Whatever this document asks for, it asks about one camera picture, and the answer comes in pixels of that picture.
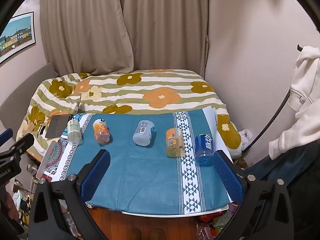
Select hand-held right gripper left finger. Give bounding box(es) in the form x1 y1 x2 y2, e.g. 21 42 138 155
30 149 112 240

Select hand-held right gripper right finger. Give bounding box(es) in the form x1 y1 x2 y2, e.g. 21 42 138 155
212 150 299 240

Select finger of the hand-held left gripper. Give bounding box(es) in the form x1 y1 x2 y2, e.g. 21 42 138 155
0 133 35 163
0 128 13 144

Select blue drink bottle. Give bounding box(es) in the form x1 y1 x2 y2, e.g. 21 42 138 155
194 134 215 167

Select clear bottle green label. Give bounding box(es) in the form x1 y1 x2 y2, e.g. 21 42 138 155
67 119 83 144

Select yellow drink bottle orange label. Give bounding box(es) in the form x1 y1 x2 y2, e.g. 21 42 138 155
165 127 186 158

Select white-grey bottle with barcode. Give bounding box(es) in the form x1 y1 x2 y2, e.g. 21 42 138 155
132 120 155 146

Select person's left hand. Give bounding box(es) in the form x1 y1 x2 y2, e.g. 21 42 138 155
5 192 19 217

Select pile of floor clutter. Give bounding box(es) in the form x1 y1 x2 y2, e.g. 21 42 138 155
11 177 33 228

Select mandala print cloth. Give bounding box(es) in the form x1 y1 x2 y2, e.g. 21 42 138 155
44 113 94 183

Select grey laptop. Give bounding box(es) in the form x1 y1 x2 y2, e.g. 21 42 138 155
45 100 80 138

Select white plastic bag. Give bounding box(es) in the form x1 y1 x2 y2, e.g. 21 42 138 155
237 129 254 153

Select teal patterned cloth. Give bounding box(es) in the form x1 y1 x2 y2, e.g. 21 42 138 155
60 109 234 212

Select grey padded headboard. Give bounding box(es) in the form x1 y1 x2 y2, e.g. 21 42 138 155
0 62 59 130

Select pile of colourful packets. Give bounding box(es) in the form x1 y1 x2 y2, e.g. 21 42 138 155
197 202 240 240

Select blue jeans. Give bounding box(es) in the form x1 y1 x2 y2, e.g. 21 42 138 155
244 142 320 188

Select white low table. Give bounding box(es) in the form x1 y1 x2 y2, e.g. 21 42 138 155
85 201 229 217

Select floral striped blanket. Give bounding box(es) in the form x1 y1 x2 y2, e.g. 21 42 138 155
16 69 242 160

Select white hoodie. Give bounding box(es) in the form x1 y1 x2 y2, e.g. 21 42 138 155
269 45 320 160

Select beige curtain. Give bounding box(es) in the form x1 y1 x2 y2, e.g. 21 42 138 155
117 0 209 80
40 0 134 77

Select black curved cable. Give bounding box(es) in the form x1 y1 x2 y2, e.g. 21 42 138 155
241 87 292 153

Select wall poster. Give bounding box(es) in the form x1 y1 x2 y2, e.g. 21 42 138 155
0 12 37 64

